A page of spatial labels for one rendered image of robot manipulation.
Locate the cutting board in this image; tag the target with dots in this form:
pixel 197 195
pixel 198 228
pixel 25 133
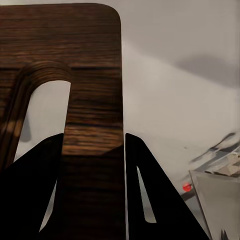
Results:
pixel 80 43

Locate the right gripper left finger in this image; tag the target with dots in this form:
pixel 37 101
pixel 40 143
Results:
pixel 26 187

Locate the drop in sink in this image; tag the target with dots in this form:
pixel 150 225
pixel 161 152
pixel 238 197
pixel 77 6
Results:
pixel 219 199

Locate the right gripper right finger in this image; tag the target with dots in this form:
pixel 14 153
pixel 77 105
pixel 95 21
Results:
pixel 174 219

